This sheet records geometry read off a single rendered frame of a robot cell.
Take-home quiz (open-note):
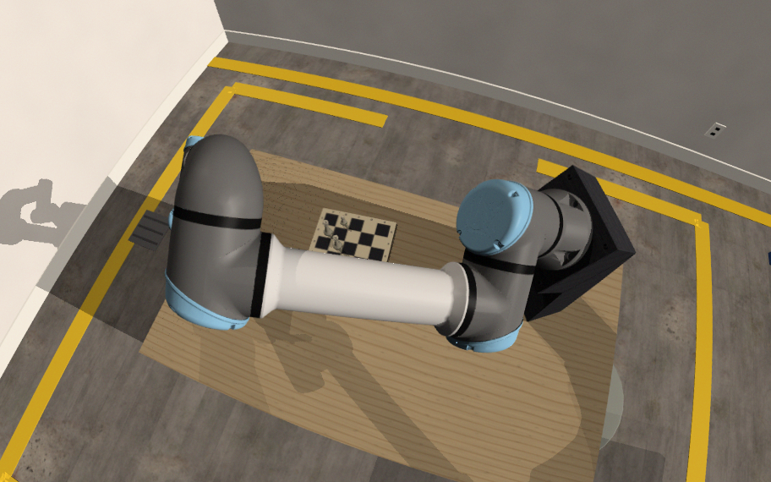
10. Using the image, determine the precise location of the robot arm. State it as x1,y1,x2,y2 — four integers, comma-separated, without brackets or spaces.
165,134,593,353

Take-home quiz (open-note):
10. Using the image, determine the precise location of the black and cream chessboard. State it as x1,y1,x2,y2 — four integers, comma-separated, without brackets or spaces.
309,208,396,262

